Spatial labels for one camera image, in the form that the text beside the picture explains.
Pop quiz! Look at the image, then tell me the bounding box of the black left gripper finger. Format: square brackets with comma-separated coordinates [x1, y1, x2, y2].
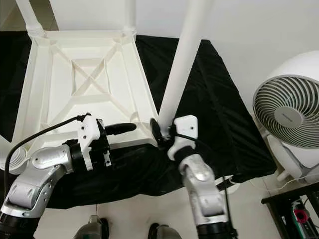
[105, 122, 138, 136]

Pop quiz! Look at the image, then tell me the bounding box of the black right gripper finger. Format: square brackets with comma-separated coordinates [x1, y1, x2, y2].
[151, 119, 168, 146]

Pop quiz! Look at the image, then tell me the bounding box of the white plastic table top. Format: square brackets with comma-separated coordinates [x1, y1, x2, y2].
[20, 29, 160, 160]

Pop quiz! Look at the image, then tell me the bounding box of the black tablecloth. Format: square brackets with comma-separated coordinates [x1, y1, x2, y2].
[0, 31, 279, 210]

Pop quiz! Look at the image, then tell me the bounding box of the black metal table leg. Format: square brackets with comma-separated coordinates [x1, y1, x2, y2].
[219, 178, 236, 191]

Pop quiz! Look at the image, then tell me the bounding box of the grey left robot foot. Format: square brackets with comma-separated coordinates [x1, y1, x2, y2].
[77, 214, 110, 239]

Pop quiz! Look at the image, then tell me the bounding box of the grey robot foot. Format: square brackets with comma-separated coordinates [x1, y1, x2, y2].
[77, 214, 110, 239]
[147, 224, 182, 239]

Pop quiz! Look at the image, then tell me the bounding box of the grey right robot foot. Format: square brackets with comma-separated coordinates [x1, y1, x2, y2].
[147, 224, 182, 239]

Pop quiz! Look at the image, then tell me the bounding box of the white round fan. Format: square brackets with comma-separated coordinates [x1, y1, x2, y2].
[252, 50, 319, 182]

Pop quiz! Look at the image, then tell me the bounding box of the black shelf rack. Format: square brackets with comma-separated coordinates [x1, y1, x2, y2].
[262, 189, 319, 239]

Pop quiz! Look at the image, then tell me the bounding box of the pink hair dryer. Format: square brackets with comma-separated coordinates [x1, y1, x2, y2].
[292, 209, 310, 225]

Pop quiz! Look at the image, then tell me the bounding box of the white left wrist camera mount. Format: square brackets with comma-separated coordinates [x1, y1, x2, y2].
[77, 115, 106, 171]

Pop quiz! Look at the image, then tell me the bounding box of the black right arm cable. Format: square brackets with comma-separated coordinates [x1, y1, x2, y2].
[172, 130, 237, 235]

